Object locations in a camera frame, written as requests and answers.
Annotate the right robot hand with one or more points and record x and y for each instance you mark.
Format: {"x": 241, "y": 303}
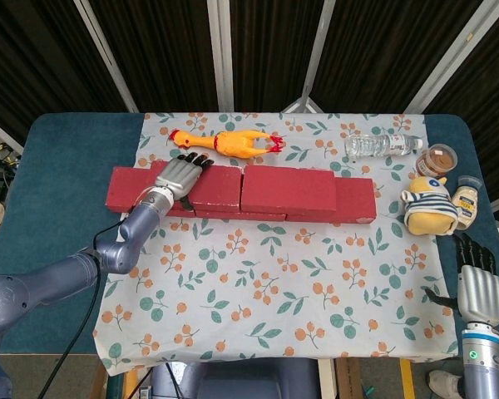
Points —
{"x": 480, "y": 291}

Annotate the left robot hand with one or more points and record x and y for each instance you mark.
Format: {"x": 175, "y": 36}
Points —
{"x": 179, "y": 176}

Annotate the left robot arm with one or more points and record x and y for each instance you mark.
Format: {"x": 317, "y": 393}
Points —
{"x": 45, "y": 287}

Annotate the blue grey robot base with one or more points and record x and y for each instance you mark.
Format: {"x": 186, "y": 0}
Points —
{"x": 241, "y": 380}

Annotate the yellow rubber chicken toy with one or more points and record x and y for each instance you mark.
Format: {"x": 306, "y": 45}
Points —
{"x": 228, "y": 143}

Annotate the mayonnaise squeeze bottle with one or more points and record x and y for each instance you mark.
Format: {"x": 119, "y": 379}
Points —
{"x": 465, "y": 203}

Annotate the yellow plush toy striped shirt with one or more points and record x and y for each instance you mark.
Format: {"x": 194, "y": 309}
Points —
{"x": 430, "y": 208}

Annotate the white shoe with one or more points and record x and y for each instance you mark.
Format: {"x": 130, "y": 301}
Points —
{"x": 445, "y": 382}

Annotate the teal table cover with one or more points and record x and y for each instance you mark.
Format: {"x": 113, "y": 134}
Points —
{"x": 66, "y": 166}

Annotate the floral fruit print tablecloth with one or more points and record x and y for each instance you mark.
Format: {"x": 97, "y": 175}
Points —
{"x": 274, "y": 270}

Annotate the brown jar with tan lid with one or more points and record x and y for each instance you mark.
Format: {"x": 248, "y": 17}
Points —
{"x": 436, "y": 160}

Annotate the grey stand foot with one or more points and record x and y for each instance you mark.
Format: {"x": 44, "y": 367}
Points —
{"x": 303, "y": 106}

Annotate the clear plastic water bottle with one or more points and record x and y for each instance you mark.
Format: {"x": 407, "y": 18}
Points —
{"x": 374, "y": 145}

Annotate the white screen frame post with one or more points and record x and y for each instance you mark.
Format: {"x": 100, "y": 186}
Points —
{"x": 228, "y": 54}
{"x": 216, "y": 54}
{"x": 319, "y": 45}
{"x": 108, "y": 58}
{"x": 445, "y": 54}

